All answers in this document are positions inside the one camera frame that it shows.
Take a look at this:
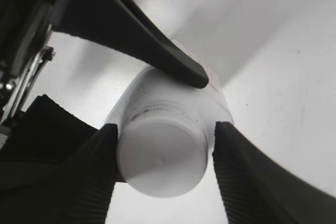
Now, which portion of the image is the white yili changqing bottle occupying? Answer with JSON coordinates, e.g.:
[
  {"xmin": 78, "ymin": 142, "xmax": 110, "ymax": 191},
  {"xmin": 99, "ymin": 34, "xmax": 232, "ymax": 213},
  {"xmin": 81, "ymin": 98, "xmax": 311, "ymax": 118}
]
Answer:
[{"xmin": 105, "ymin": 40, "xmax": 234, "ymax": 141}]

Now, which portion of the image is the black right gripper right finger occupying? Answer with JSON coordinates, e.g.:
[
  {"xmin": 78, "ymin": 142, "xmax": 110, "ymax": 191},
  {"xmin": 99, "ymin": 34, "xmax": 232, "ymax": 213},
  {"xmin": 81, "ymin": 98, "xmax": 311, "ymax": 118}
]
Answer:
[{"xmin": 212, "ymin": 122, "xmax": 335, "ymax": 223}]

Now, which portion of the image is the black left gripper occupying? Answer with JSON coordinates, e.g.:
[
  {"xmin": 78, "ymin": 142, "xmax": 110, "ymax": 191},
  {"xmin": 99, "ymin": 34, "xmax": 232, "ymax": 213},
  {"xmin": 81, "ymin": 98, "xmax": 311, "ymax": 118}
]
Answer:
[{"xmin": 1, "ymin": 0, "xmax": 56, "ymax": 140}]

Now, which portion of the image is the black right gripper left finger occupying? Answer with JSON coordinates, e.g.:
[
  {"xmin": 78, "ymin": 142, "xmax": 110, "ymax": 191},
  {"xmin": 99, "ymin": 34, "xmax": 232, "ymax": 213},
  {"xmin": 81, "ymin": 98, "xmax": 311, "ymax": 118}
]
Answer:
[{"xmin": 1, "ymin": 95, "xmax": 118, "ymax": 223}]

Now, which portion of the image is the white screw cap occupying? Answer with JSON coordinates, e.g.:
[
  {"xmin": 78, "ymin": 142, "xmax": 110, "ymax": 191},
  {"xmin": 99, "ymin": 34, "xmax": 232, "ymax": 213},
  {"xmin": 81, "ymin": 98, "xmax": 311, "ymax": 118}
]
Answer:
[{"xmin": 117, "ymin": 110, "xmax": 208, "ymax": 198}]

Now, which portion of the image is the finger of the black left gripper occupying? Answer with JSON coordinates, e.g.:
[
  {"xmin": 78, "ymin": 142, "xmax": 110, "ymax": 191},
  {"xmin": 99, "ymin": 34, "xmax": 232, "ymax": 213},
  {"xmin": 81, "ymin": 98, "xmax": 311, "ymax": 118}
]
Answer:
[{"xmin": 52, "ymin": 0, "xmax": 209, "ymax": 89}]

